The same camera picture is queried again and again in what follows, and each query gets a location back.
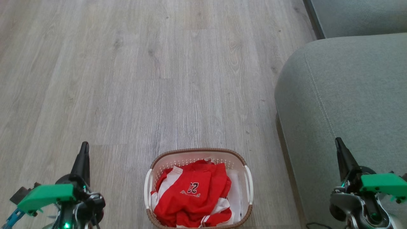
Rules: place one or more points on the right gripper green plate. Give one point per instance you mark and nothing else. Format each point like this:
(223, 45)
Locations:
(381, 184)

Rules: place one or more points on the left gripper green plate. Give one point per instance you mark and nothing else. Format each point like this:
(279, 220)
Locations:
(47, 195)

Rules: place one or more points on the red shorts with white print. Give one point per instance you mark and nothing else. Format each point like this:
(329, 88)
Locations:
(190, 198)

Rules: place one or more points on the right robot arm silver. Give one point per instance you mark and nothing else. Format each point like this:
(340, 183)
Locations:
(356, 210)

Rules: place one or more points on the grey fabric sofa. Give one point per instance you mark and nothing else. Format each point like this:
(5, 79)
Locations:
(349, 95)

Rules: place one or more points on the white laundry basket brown rim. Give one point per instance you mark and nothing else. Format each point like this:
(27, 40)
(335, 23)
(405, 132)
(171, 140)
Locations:
(197, 156)

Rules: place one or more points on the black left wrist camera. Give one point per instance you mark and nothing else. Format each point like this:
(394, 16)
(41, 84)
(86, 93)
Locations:
(19, 194)

